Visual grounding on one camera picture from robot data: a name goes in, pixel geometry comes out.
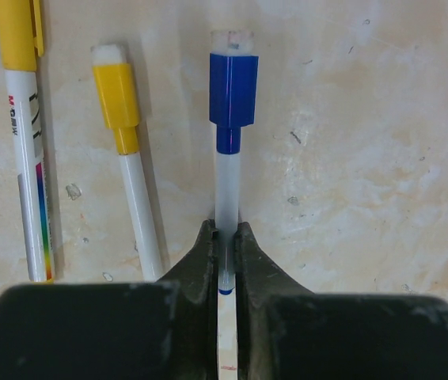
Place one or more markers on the white blue marker pen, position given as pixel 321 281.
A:
pixel 227 194

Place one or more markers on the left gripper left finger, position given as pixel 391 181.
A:
pixel 166 329

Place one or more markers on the white yellow marker pen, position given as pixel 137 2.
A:
pixel 24 114

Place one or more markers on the blue pen cap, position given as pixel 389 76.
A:
pixel 232 86

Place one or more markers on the yellow pen cap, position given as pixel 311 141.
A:
pixel 117 95
pixel 21 34

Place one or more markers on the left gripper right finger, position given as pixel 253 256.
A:
pixel 285 331

